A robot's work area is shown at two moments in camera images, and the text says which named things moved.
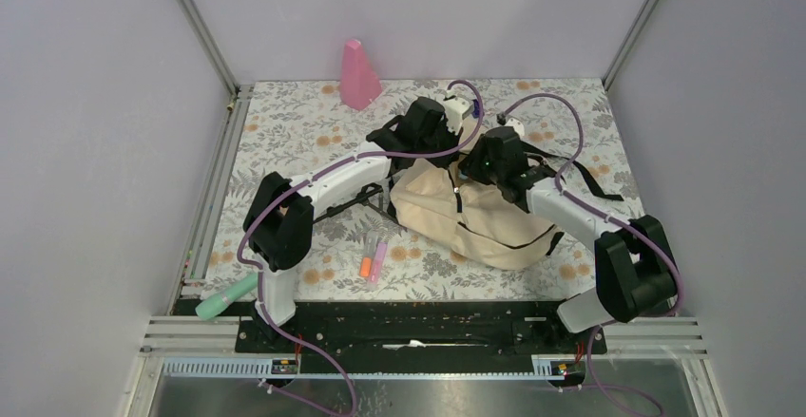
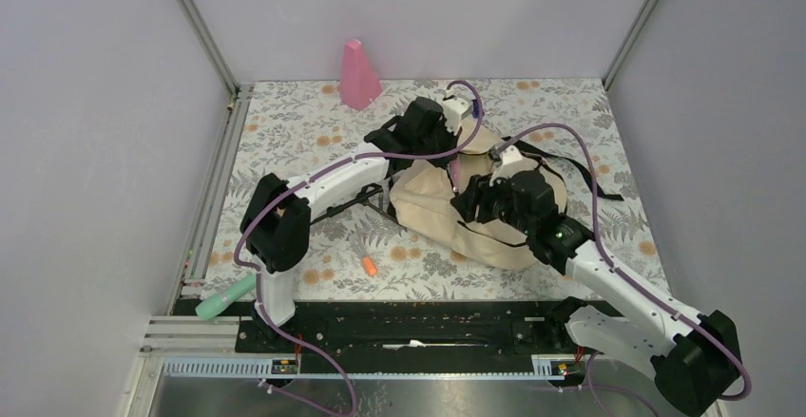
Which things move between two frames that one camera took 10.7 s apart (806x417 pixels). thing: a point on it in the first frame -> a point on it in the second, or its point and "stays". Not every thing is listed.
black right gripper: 470,166 -> 479,194
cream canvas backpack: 436,199 stays
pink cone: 360,84 stays
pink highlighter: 376,266 -> 455,172
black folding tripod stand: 371,195 stays
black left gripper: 450,136 stays
